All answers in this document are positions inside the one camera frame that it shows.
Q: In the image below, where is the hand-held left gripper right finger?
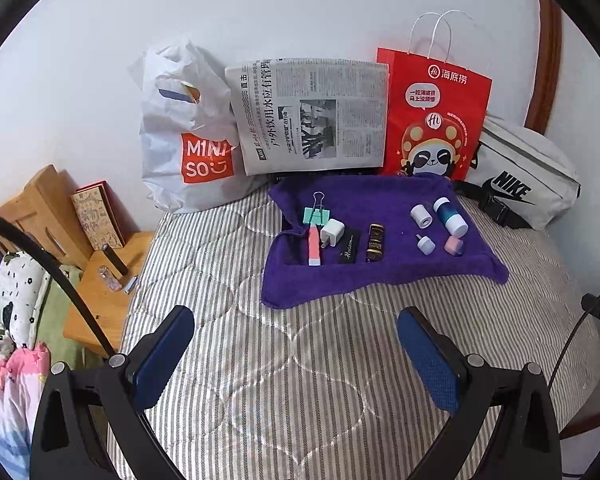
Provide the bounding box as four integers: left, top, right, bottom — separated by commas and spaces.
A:
396, 306, 563, 480

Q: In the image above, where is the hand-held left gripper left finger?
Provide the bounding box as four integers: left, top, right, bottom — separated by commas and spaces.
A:
30, 305, 196, 480

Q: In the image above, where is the brown gold lighter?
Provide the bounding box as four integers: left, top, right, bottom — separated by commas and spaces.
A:
365, 221, 385, 263

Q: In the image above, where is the black lighter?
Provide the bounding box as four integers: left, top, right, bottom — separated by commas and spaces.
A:
337, 230, 363, 265

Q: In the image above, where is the blue white bottle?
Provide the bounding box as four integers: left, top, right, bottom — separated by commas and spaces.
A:
432, 196, 468, 238

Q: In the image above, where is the white charger plug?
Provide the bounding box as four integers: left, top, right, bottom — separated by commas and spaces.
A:
320, 218, 347, 250

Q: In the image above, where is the pink white tube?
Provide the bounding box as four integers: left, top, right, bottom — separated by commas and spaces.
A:
306, 225, 323, 267

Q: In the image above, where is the green binder clip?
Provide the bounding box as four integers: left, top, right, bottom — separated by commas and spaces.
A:
302, 191, 329, 226

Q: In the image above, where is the wooden nightstand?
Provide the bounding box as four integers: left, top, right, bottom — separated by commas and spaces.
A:
62, 231, 156, 358

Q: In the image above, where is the purple towel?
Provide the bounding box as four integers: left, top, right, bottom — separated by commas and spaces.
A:
261, 175, 510, 309

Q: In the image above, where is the dark cylinder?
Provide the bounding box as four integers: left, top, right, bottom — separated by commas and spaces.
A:
101, 244, 129, 277

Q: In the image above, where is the green cloth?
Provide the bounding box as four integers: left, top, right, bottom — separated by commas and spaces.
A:
32, 265, 111, 376

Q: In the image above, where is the striped bed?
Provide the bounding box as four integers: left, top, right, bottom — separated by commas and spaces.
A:
107, 180, 600, 480

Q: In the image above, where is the white waist bag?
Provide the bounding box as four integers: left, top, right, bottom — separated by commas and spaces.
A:
452, 114, 582, 231

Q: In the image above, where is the panda print pillow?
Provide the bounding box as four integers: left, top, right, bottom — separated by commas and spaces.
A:
0, 252, 51, 350

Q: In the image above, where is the patterned book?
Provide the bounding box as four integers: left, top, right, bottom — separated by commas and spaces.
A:
70, 180, 128, 248

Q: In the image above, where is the patterned clothes pile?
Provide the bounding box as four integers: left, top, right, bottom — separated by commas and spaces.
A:
0, 342, 51, 480

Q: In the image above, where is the white plastic shopping bag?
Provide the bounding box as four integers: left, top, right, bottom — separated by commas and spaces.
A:
128, 35, 261, 215

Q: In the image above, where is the folded newspaper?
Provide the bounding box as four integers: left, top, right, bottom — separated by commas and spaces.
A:
225, 57, 390, 177

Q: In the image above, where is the red paper bag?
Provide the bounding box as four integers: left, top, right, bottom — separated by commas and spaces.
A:
376, 9, 493, 182

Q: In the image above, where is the brown wooden door frame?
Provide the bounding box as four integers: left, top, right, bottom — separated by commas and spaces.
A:
525, 0, 563, 136

